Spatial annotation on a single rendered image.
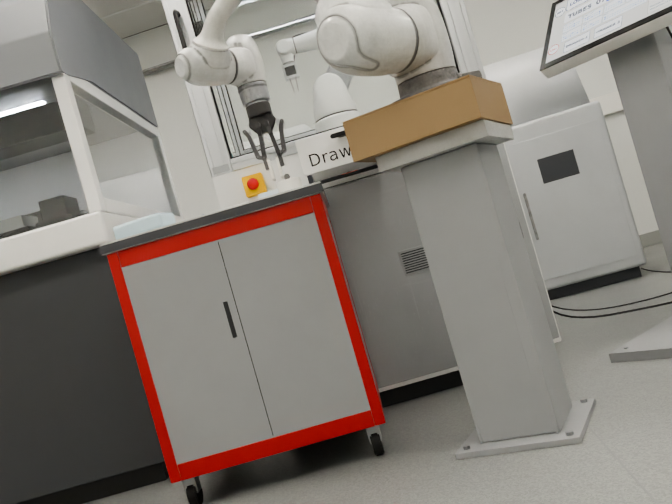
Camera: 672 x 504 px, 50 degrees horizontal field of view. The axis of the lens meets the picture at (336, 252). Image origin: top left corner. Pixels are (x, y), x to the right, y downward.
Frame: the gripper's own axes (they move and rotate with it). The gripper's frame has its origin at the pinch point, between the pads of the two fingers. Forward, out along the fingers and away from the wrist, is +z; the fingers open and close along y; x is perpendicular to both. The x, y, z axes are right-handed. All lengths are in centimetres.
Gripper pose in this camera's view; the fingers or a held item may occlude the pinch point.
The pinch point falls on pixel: (275, 168)
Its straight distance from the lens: 220.1
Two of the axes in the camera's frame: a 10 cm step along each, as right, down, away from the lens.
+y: -9.6, 2.8, 0.5
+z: 2.8, 9.6, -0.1
